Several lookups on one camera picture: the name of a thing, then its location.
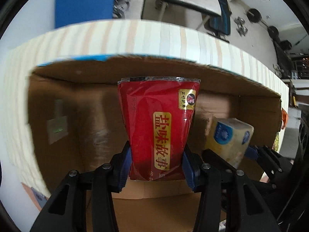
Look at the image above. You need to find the yellow tissue pack bear print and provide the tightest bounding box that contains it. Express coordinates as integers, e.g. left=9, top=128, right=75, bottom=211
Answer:
left=205, top=117, right=254, bottom=168

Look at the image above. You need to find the red tissue pack gold label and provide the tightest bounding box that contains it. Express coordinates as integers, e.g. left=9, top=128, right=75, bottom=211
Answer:
left=117, top=77, right=201, bottom=181

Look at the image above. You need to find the brown cardboard box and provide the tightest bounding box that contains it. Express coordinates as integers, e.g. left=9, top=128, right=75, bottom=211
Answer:
left=28, top=56, right=281, bottom=231

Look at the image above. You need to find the chrome dumbbell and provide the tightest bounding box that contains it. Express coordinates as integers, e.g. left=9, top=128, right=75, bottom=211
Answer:
left=234, top=17, right=248, bottom=36

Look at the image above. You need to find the black floor barbell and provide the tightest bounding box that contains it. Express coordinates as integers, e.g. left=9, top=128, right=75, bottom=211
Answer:
left=246, top=9, right=279, bottom=39

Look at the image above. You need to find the blue folded exercise mat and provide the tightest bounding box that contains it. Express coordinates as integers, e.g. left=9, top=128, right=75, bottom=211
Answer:
left=55, top=0, right=114, bottom=28

